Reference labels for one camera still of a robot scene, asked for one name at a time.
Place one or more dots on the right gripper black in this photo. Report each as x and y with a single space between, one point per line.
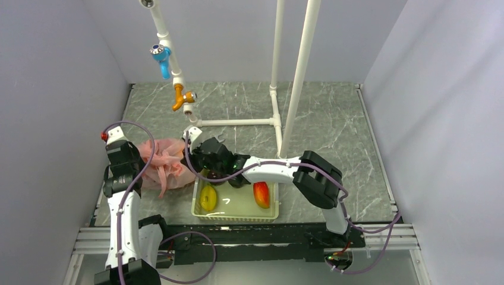
193 157

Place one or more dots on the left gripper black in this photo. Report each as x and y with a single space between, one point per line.
141 164

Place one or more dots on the pink plastic bag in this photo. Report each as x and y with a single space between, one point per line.
165 172

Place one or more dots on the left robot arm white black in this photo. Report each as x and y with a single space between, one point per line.
134 243

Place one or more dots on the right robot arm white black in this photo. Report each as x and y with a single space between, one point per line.
319 181

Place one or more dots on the dark purple fake fruit left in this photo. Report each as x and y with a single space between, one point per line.
215 176

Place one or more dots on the dark purple fake fruit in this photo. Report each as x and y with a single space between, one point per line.
238 182
215 176

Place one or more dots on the dark purple fake fruit right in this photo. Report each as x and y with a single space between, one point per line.
238 182

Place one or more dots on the yellow fake mango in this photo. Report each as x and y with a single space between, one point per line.
208 198

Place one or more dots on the red orange fake mango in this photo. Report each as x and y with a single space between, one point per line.
261 194

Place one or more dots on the silver open-end wrench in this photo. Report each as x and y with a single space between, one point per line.
220 138

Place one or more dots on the pale green plastic basket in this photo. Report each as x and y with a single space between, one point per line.
236 204

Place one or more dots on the orange tap valve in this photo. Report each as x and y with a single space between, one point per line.
182 97

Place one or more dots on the blue tap valve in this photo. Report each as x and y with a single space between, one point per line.
161 55

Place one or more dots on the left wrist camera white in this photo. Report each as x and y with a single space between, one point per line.
114 134

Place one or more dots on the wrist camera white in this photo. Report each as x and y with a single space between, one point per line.
114 134
192 135

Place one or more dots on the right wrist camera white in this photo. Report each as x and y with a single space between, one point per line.
192 135

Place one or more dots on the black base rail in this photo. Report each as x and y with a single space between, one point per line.
310 242

